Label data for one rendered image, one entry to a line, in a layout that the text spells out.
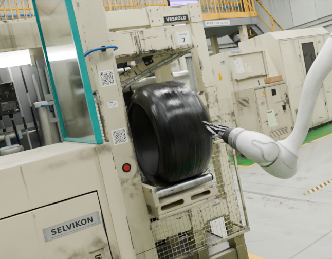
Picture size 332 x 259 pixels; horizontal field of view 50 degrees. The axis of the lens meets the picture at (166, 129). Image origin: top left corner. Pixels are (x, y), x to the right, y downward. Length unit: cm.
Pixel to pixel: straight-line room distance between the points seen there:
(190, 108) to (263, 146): 55
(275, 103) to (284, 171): 531
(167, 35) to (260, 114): 438
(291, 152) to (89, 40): 104
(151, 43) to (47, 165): 137
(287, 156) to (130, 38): 116
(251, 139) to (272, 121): 531
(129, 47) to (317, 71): 112
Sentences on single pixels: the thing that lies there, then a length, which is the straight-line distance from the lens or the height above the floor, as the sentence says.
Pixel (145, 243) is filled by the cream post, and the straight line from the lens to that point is 192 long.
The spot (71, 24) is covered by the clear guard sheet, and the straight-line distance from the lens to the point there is 103.
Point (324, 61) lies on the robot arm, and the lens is 141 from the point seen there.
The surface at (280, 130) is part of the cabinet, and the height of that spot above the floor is 38.
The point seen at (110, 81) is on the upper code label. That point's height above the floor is 149.
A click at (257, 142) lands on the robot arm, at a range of 134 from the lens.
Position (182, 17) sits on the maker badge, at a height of 190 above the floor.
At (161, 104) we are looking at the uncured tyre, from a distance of 173.
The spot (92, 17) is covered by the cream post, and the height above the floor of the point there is 181.
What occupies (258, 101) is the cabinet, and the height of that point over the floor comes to 99.
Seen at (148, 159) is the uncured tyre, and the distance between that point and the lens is 217.
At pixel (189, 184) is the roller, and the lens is 187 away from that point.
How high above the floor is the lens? 135
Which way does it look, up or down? 5 degrees down
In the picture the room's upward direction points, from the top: 12 degrees counter-clockwise
